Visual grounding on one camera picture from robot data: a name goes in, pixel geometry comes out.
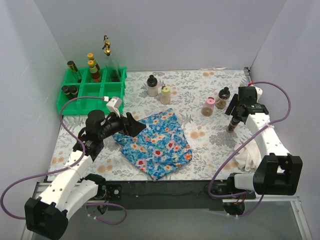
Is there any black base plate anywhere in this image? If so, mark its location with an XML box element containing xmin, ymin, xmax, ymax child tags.
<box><xmin>77</xmin><ymin>178</ymin><xmax>247</xmax><ymax>212</ymax></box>

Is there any tall oil bottle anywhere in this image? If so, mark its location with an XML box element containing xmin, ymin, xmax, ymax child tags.
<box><xmin>102</xmin><ymin>42</ymin><xmax>121</xmax><ymax>82</ymax></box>
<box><xmin>103</xmin><ymin>35</ymin><xmax>110</xmax><ymax>48</ymax></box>

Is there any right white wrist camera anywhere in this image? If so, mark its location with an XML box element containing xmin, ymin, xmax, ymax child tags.
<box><xmin>249</xmin><ymin>84</ymin><xmax>263</xmax><ymax>102</ymax></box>

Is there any small black-cap pepper jar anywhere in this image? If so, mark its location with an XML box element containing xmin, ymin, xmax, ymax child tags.
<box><xmin>61</xmin><ymin>85</ymin><xmax>73</xmax><ymax>100</ymax></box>

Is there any black-cap white powder shaker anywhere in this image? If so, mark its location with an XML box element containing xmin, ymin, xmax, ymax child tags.
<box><xmin>146</xmin><ymin>74</ymin><xmax>158</xmax><ymax>97</ymax></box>

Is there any red sauce bottle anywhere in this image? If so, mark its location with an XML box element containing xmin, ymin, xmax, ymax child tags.
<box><xmin>87</xmin><ymin>53</ymin><xmax>100</xmax><ymax>71</ymax></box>
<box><xmin>87</xmin><ymin>60</ymin><xmax>101</xmax><ymax>83</ymax></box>

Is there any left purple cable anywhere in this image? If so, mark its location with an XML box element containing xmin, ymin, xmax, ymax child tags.
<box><xmin>0</xmin><ymin>96</ymin><xmax>128</xmax><ymax>225</ymax></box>

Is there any yellow-cap spice shaker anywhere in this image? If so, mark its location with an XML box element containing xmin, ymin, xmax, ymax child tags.
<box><xmin>160</xmin><ymin>85</ymin><xmax>171</xmax><ymax>105</ymax></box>

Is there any blue floral cloth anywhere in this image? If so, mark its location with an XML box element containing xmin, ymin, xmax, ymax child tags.
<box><xmin>113</xmin><ymin>108</ymin><xmax>193</xmax><ymax>182</ymax></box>

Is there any green plastic compartment bin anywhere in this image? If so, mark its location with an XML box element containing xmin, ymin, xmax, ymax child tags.
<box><xmin>61</xmin><ymin>67</ymin><xmax>127</xmax><ymax>116</ymax></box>

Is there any pink-cap spice shaker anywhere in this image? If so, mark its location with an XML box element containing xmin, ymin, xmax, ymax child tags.
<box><xmin>201</xmin><ymin>96</ymin><xmax>216</xmax><ymax>117</ymax></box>

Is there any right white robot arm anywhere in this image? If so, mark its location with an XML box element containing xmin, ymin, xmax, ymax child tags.
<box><xmin>225</xmin><ymin>86</ymin><xmax>303</xmax><ymax>199</ymax></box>

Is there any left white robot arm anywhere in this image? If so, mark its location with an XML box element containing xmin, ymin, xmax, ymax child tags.
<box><xmin>24</xmin><ymin>109</ymin><xmax>146</xmax><ymax>240</ymax></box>

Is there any yellow-label spice tube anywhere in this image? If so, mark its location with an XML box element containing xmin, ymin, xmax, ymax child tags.
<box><xmin>67</xmin><ymin>60</ymin><xmax>83</xmax><ymax>83</ymax></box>

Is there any white crumpled cloth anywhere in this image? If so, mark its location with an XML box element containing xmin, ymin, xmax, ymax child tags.
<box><xmin>233</xmin><ymin>140</ymin><xmax>262</xmax><ymax>172</ymax></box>

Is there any black-cap glass spice jar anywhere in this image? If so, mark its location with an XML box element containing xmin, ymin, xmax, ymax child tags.
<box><xmin>215</xmin><ymin>87</ymin><xmax>231</xmax><ymax>109</ymax></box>

